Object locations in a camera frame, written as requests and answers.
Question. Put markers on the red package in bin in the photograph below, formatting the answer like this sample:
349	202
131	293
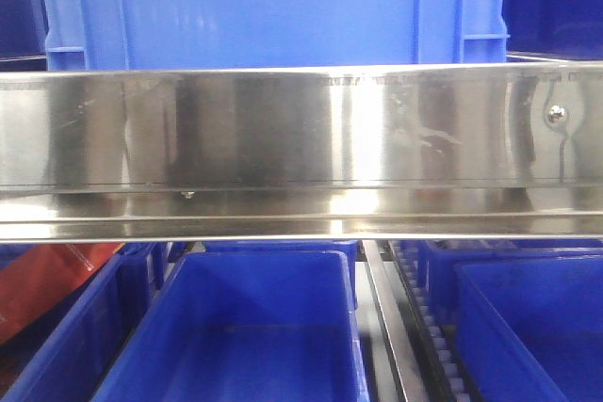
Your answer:
43	276

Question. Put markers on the steel divider rail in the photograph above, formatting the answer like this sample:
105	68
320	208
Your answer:
396	341

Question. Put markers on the blue bin shelf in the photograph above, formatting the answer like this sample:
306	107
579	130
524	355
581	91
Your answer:
246	326
531	330
64	355

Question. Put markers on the large blue crate upper shelf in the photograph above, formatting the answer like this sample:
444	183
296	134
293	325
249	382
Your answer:
214	34

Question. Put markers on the blue bin right lower shelf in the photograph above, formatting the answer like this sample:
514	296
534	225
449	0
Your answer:
531	330

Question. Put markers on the roller track rail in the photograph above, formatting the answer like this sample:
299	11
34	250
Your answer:
439	364

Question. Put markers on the stainless steel shelf beam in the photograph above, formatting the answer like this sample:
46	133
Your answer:
419	151

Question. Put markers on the blue bin left lower shelf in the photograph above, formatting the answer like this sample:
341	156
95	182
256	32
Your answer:
64	355

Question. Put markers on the blue bin centre lower shelf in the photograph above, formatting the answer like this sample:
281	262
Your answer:
246	326

